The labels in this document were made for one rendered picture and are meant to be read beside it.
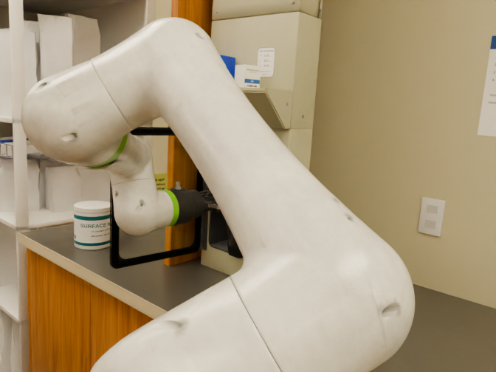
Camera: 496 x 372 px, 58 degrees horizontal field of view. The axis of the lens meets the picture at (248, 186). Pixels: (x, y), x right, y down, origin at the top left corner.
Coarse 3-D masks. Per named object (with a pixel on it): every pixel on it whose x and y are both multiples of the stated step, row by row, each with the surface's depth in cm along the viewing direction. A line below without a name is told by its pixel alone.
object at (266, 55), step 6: (258, 48) 123; (264, 48) 122; (270, 48) 120; (258, 54) 123; (264, 54) 122; (270, 54) 120; (258, 60) 123; (264, 60) 122; (270, 60) 121; (264, 66) 122; (270, 66) 121; (264, 72) 122; (270, 72) 121
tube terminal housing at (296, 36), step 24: (216, 24) 132; (240, 24) 126; (264, 24) 121; (288, 24) 116; (312, 24) 119; (216, 48) 133; (240, 48) 127; (288, 48) 117; (312, 48) 120; (288, 72) 117; (312, 72) 122; (312, 96) 124; (312, 120) 126; (288, 144) 119; (216, 264) 142; (240, 264) 135
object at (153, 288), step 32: (64, 256) 146; (96, 256) 148; (128, 288) 125; (160, 288) 126; (192, 288) 127; (416, 288) 138; (416, 320) 116; (448, 320) 117; (480, 320) 118; (416, 352) 100; (448, 352) 101; (480, 352) 102
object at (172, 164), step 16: (160, 144) 128; (176, 144) 131; (160, 160) 129; (176, 160) 132; (192, 160) 136; (160, 176) 129; (176, 176) 133; (192, 176) 137; (192, 224) 140; (128, 240) 126; (144, 240) 129; (160, 240) 133; (176, 240) 137; (192, 240) 141; (128, 256) 127
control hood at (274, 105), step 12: (252, 96) 112; (264, 96) 110; (276, 96) 112; (288, 96) 115; (264, 108) 114; (276, 108) 112; (288, 108) 116; (264, 120) 118; (276, 120) 116; (288, 120) 117
